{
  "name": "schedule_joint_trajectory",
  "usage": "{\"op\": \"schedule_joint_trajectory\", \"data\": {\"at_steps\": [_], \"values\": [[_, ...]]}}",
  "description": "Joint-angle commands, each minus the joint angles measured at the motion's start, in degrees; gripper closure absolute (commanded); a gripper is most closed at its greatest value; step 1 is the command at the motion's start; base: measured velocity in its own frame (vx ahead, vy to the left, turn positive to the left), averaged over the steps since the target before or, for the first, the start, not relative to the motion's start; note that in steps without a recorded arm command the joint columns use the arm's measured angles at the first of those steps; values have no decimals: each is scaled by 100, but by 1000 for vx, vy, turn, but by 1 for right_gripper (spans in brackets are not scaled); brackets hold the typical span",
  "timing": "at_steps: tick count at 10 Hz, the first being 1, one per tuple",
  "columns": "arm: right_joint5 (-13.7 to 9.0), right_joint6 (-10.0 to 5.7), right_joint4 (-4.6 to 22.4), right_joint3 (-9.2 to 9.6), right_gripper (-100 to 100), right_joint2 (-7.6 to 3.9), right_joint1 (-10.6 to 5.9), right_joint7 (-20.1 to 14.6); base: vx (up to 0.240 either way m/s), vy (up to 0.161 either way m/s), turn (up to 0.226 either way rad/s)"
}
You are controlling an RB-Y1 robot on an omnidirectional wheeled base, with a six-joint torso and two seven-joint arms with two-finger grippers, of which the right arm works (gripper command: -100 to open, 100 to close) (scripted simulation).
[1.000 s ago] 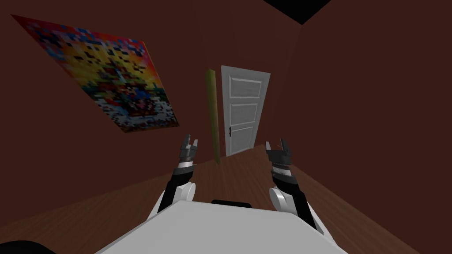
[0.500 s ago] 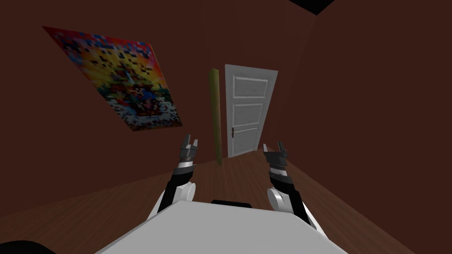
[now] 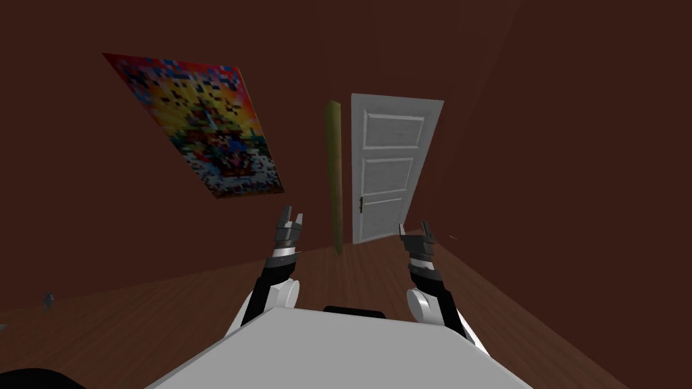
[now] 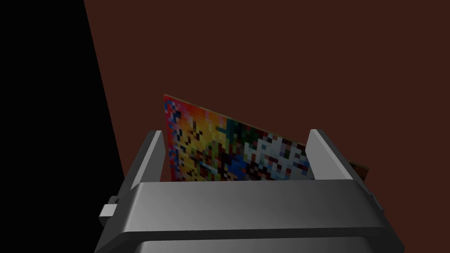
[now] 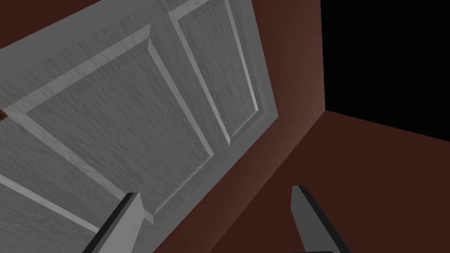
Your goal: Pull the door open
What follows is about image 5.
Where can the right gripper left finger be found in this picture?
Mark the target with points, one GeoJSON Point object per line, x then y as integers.
{"type": "Point", "coordinates": [123, 228]}

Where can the grey panelled door leaf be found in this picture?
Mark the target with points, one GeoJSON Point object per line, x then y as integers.
{"type": "Point", "coordinates": [123, 116]}

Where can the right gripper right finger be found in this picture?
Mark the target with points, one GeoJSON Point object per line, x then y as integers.
{"type": "Point", "coordinates": [314, 228]}

